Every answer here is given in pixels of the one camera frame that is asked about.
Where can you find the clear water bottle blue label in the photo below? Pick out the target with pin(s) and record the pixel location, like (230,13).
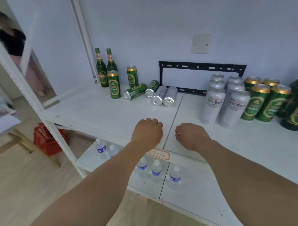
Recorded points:
(113,151)
(175,177)
(142,166)
(101,149)
(156,171)

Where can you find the silver white-label beer can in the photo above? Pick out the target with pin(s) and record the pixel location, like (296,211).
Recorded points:
(217,76)
(213,107)
(216,84)
(234,111)
(234,79)
(235,86)

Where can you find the pile of silver beer cans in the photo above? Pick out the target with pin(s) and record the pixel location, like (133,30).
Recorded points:
(170,97)

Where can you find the red plastic crate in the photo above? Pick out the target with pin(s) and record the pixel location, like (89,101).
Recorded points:
(44,142)

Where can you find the white metal shelf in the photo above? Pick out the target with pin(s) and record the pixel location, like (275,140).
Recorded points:
(104,114)

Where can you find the black metal wall bracket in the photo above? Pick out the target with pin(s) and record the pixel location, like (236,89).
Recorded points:
(200,65)

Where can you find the person's right hand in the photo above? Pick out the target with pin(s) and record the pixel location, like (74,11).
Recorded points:
(193,137)

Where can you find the wooden planks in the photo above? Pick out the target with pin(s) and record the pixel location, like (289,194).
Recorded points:
(25,144)

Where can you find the person's right forearm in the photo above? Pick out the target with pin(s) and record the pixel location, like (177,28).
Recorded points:
(251,186)

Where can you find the cluster of green beer cans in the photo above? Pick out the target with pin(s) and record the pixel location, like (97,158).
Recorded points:
(114,86)

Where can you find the white paper sheets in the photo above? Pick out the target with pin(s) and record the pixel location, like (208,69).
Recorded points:
(8,123)

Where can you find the person's left forearm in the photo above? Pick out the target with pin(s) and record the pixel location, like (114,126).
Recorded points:
(93,191)

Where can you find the white blank wall plate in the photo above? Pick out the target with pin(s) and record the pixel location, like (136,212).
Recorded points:
(201,44)

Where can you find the person's left hand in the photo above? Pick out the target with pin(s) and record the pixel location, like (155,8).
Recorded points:
(147,135)

